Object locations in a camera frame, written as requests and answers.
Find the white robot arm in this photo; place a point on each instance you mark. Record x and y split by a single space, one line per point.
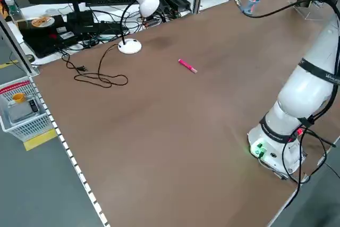
300 91

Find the clear acrylic storage rack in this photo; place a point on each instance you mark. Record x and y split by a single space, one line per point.
310 14

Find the white desk lamp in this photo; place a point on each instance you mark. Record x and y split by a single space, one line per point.
148 3

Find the black keyboard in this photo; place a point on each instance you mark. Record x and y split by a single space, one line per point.
111 0

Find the small black computer box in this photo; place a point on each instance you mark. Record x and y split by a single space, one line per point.
79 21

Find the pink highlighter pen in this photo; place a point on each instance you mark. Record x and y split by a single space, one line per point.
187 65

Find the orange printed disc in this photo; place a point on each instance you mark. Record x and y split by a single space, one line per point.
41 21

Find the clear plastic pen cup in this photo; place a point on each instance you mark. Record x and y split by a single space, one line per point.
249 9

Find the black equipment case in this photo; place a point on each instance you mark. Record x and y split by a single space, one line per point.
40 41

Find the clear plastic bottle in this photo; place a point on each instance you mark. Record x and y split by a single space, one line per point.
13 11

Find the black tape roll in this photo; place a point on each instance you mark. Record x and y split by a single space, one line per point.
27 58

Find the yellow cup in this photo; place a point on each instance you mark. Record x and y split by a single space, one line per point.
18 99

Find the grey scale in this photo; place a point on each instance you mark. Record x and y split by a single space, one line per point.
21 114

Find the white plastic basket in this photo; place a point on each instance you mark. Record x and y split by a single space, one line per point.
26 128

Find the white slotted edge strip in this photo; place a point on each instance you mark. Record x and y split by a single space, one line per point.
69 155

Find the aluminium corner post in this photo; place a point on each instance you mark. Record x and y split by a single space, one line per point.
16 46

